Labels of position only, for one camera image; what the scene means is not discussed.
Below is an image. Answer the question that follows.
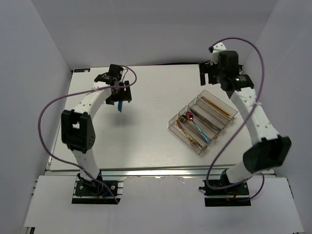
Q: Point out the iridescent purple spoon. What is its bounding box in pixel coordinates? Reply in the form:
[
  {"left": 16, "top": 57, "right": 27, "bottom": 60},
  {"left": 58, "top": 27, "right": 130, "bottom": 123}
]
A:
[{"left": 185, "top": 111, "right": 211, "bottom": 143}]

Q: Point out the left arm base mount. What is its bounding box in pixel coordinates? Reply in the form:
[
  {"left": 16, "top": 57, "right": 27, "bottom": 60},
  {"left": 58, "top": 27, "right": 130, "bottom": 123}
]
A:
[{"left": 71, "top": 177, "right": 123, "bottom": 205}]

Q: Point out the clear four-slot utensil organizer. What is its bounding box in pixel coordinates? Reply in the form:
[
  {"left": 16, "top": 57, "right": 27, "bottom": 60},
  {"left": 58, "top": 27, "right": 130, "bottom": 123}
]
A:
[{"left": 168, "top": 90, "right": 238, "bottom": 154}]

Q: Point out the blue knife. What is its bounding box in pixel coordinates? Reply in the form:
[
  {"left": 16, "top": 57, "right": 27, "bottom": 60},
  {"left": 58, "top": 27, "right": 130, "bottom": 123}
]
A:
[{"left": 117, "top": 101, "right": 123, "bottom": 112}]

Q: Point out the black knife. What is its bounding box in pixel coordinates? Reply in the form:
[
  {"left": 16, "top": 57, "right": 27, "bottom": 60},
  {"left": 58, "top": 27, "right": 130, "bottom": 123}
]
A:
[{"left": 190, "top": 108, "right": 221, "bottom": 131}]

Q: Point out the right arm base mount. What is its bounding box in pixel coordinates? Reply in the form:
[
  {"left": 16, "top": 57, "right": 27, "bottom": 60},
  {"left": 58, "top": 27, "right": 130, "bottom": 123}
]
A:
[{"left": 198, "top": 180, "right": 251, "bottom": 207}]

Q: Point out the aluminium table rail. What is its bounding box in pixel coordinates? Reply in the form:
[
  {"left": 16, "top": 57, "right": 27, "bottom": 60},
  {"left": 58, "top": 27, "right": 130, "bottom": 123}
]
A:
[{"left": 45, "top": 166, "right": 276, "bottom": 181}]

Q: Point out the orange chopstick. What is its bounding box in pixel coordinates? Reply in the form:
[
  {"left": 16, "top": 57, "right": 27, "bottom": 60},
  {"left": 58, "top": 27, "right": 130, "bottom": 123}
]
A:
[{"left": 201, "top": 96, "right": 232, "bottom": 119}]

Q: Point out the blue chopstick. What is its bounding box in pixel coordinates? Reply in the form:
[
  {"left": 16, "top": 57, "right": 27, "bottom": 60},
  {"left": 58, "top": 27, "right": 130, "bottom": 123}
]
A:
[{"left": 202, "top": 98, "right": 230, "bottom": 120}]

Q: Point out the gold fork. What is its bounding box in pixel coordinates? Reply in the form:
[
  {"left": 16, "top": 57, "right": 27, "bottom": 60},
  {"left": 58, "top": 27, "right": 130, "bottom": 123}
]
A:
[{"left": 175, "top": 120, "right": 199, "bottom": 147}]

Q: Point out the left blue corner sticker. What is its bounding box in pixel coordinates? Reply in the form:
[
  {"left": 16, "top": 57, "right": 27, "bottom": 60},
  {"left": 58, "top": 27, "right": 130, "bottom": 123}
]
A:
[{"left": 73, "top": 68, "right": 91, "bottom": 73}]

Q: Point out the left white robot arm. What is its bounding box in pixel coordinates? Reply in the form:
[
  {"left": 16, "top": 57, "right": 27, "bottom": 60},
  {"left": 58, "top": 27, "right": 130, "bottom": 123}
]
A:
[{"left": 61, "top": 64, "right": 132, "bottom": 195}]

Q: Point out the black spoon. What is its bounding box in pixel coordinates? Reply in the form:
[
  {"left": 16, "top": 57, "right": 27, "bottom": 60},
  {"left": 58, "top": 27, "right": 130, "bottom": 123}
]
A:
[{"left": 179, "top": 116, "right": 211, "bottom": 143}]

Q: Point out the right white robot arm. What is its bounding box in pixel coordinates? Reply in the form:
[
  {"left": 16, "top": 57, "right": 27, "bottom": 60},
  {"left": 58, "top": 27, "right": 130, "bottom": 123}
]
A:
[{"left": 207, "top": 49, "right": 292, "bottom": 195}]

